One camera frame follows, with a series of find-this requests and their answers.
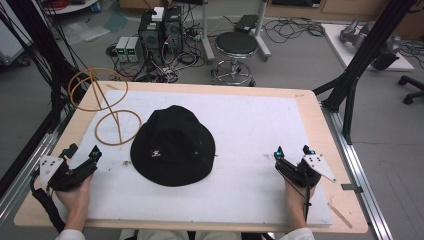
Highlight white power supply unit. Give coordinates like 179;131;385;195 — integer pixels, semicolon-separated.
114;35;130;63
126;35;143;63

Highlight white foam mat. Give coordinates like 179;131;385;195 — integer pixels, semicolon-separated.
54;89;334;228

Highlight black bucket hat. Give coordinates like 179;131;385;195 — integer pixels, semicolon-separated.
129;104;217;188

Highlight black office chair base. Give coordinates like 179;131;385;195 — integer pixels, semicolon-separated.
397;74;424;106

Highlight aluminium rail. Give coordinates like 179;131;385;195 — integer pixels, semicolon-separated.
0;105;76;225
320;101;396;240

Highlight person's right hand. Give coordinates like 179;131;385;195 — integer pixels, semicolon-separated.
283;176;318;231

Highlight wooden ring hat stand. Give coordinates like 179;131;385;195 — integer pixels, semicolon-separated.
67;67;143;147

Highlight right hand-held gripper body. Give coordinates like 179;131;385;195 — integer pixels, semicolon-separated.
274;152;338;189

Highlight thin black cable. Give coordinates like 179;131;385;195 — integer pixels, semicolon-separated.
285;181;312;224

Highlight black computer tower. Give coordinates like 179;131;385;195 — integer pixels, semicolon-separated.
162;5;185;55
137;10;165;66

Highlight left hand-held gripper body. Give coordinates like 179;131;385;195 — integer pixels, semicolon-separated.
38;155;98;192

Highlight tangle of black cables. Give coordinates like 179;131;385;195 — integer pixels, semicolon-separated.
262;15;326;45

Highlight black sleeved cable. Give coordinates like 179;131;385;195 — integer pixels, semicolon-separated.
29;169;67;234

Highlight clear plastic sheet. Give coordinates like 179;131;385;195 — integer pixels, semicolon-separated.
61;20;112;46

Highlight black flat box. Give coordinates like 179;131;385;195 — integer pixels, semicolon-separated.
233;14;260;35

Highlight tangle of floor cables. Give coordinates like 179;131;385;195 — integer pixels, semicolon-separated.
105;19;207;84

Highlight person's light trousers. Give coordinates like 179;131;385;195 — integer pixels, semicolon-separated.
135;229;242;240

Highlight grey tape strip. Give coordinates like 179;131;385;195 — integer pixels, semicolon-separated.
340;183;364;195

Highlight white box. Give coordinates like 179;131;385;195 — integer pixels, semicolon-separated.
151;6;166;23

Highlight black round stool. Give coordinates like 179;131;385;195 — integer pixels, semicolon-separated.
210;31;260;88

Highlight thin wooden stick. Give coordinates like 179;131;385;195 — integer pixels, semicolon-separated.
327;202;354;230

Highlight white table leg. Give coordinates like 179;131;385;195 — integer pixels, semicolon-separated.
199;0;217;65
253;0;272;63

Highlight person's left hand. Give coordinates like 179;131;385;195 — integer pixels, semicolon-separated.
54;174;95;232

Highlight white base board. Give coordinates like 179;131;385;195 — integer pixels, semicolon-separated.
321;22;416;73

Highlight black metal frame stand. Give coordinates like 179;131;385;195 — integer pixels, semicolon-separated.
0;0;90;198
312;0;420;146

